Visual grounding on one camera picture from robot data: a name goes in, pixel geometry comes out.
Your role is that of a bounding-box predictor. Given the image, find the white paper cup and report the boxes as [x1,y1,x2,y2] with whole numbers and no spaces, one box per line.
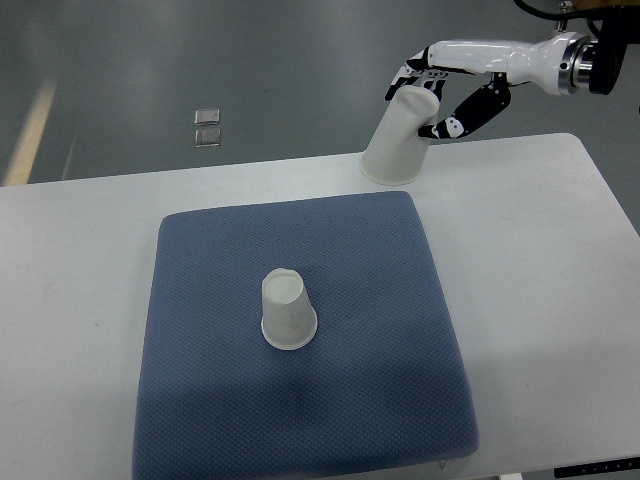
[261,268,318,351]
[359,86,440,186]

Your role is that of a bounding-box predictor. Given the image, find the white paper cup on cushion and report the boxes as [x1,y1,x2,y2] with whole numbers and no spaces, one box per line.
[261,268,318,351]

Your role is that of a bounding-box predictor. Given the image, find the blue grey square cushion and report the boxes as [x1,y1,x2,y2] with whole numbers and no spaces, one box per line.
[132,191,479,479]

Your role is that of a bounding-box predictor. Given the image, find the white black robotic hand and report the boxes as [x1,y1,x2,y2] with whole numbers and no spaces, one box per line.
[384,32,596,139]

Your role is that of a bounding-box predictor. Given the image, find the black table control panel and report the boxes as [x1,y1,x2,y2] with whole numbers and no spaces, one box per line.
[553,457,639,479]

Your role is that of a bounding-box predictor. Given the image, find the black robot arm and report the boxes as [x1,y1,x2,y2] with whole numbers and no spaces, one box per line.
[385,1,639,139]

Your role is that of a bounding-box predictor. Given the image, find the upper metal floor plate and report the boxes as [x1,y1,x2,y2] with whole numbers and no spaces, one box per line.
[194,107,220,126]

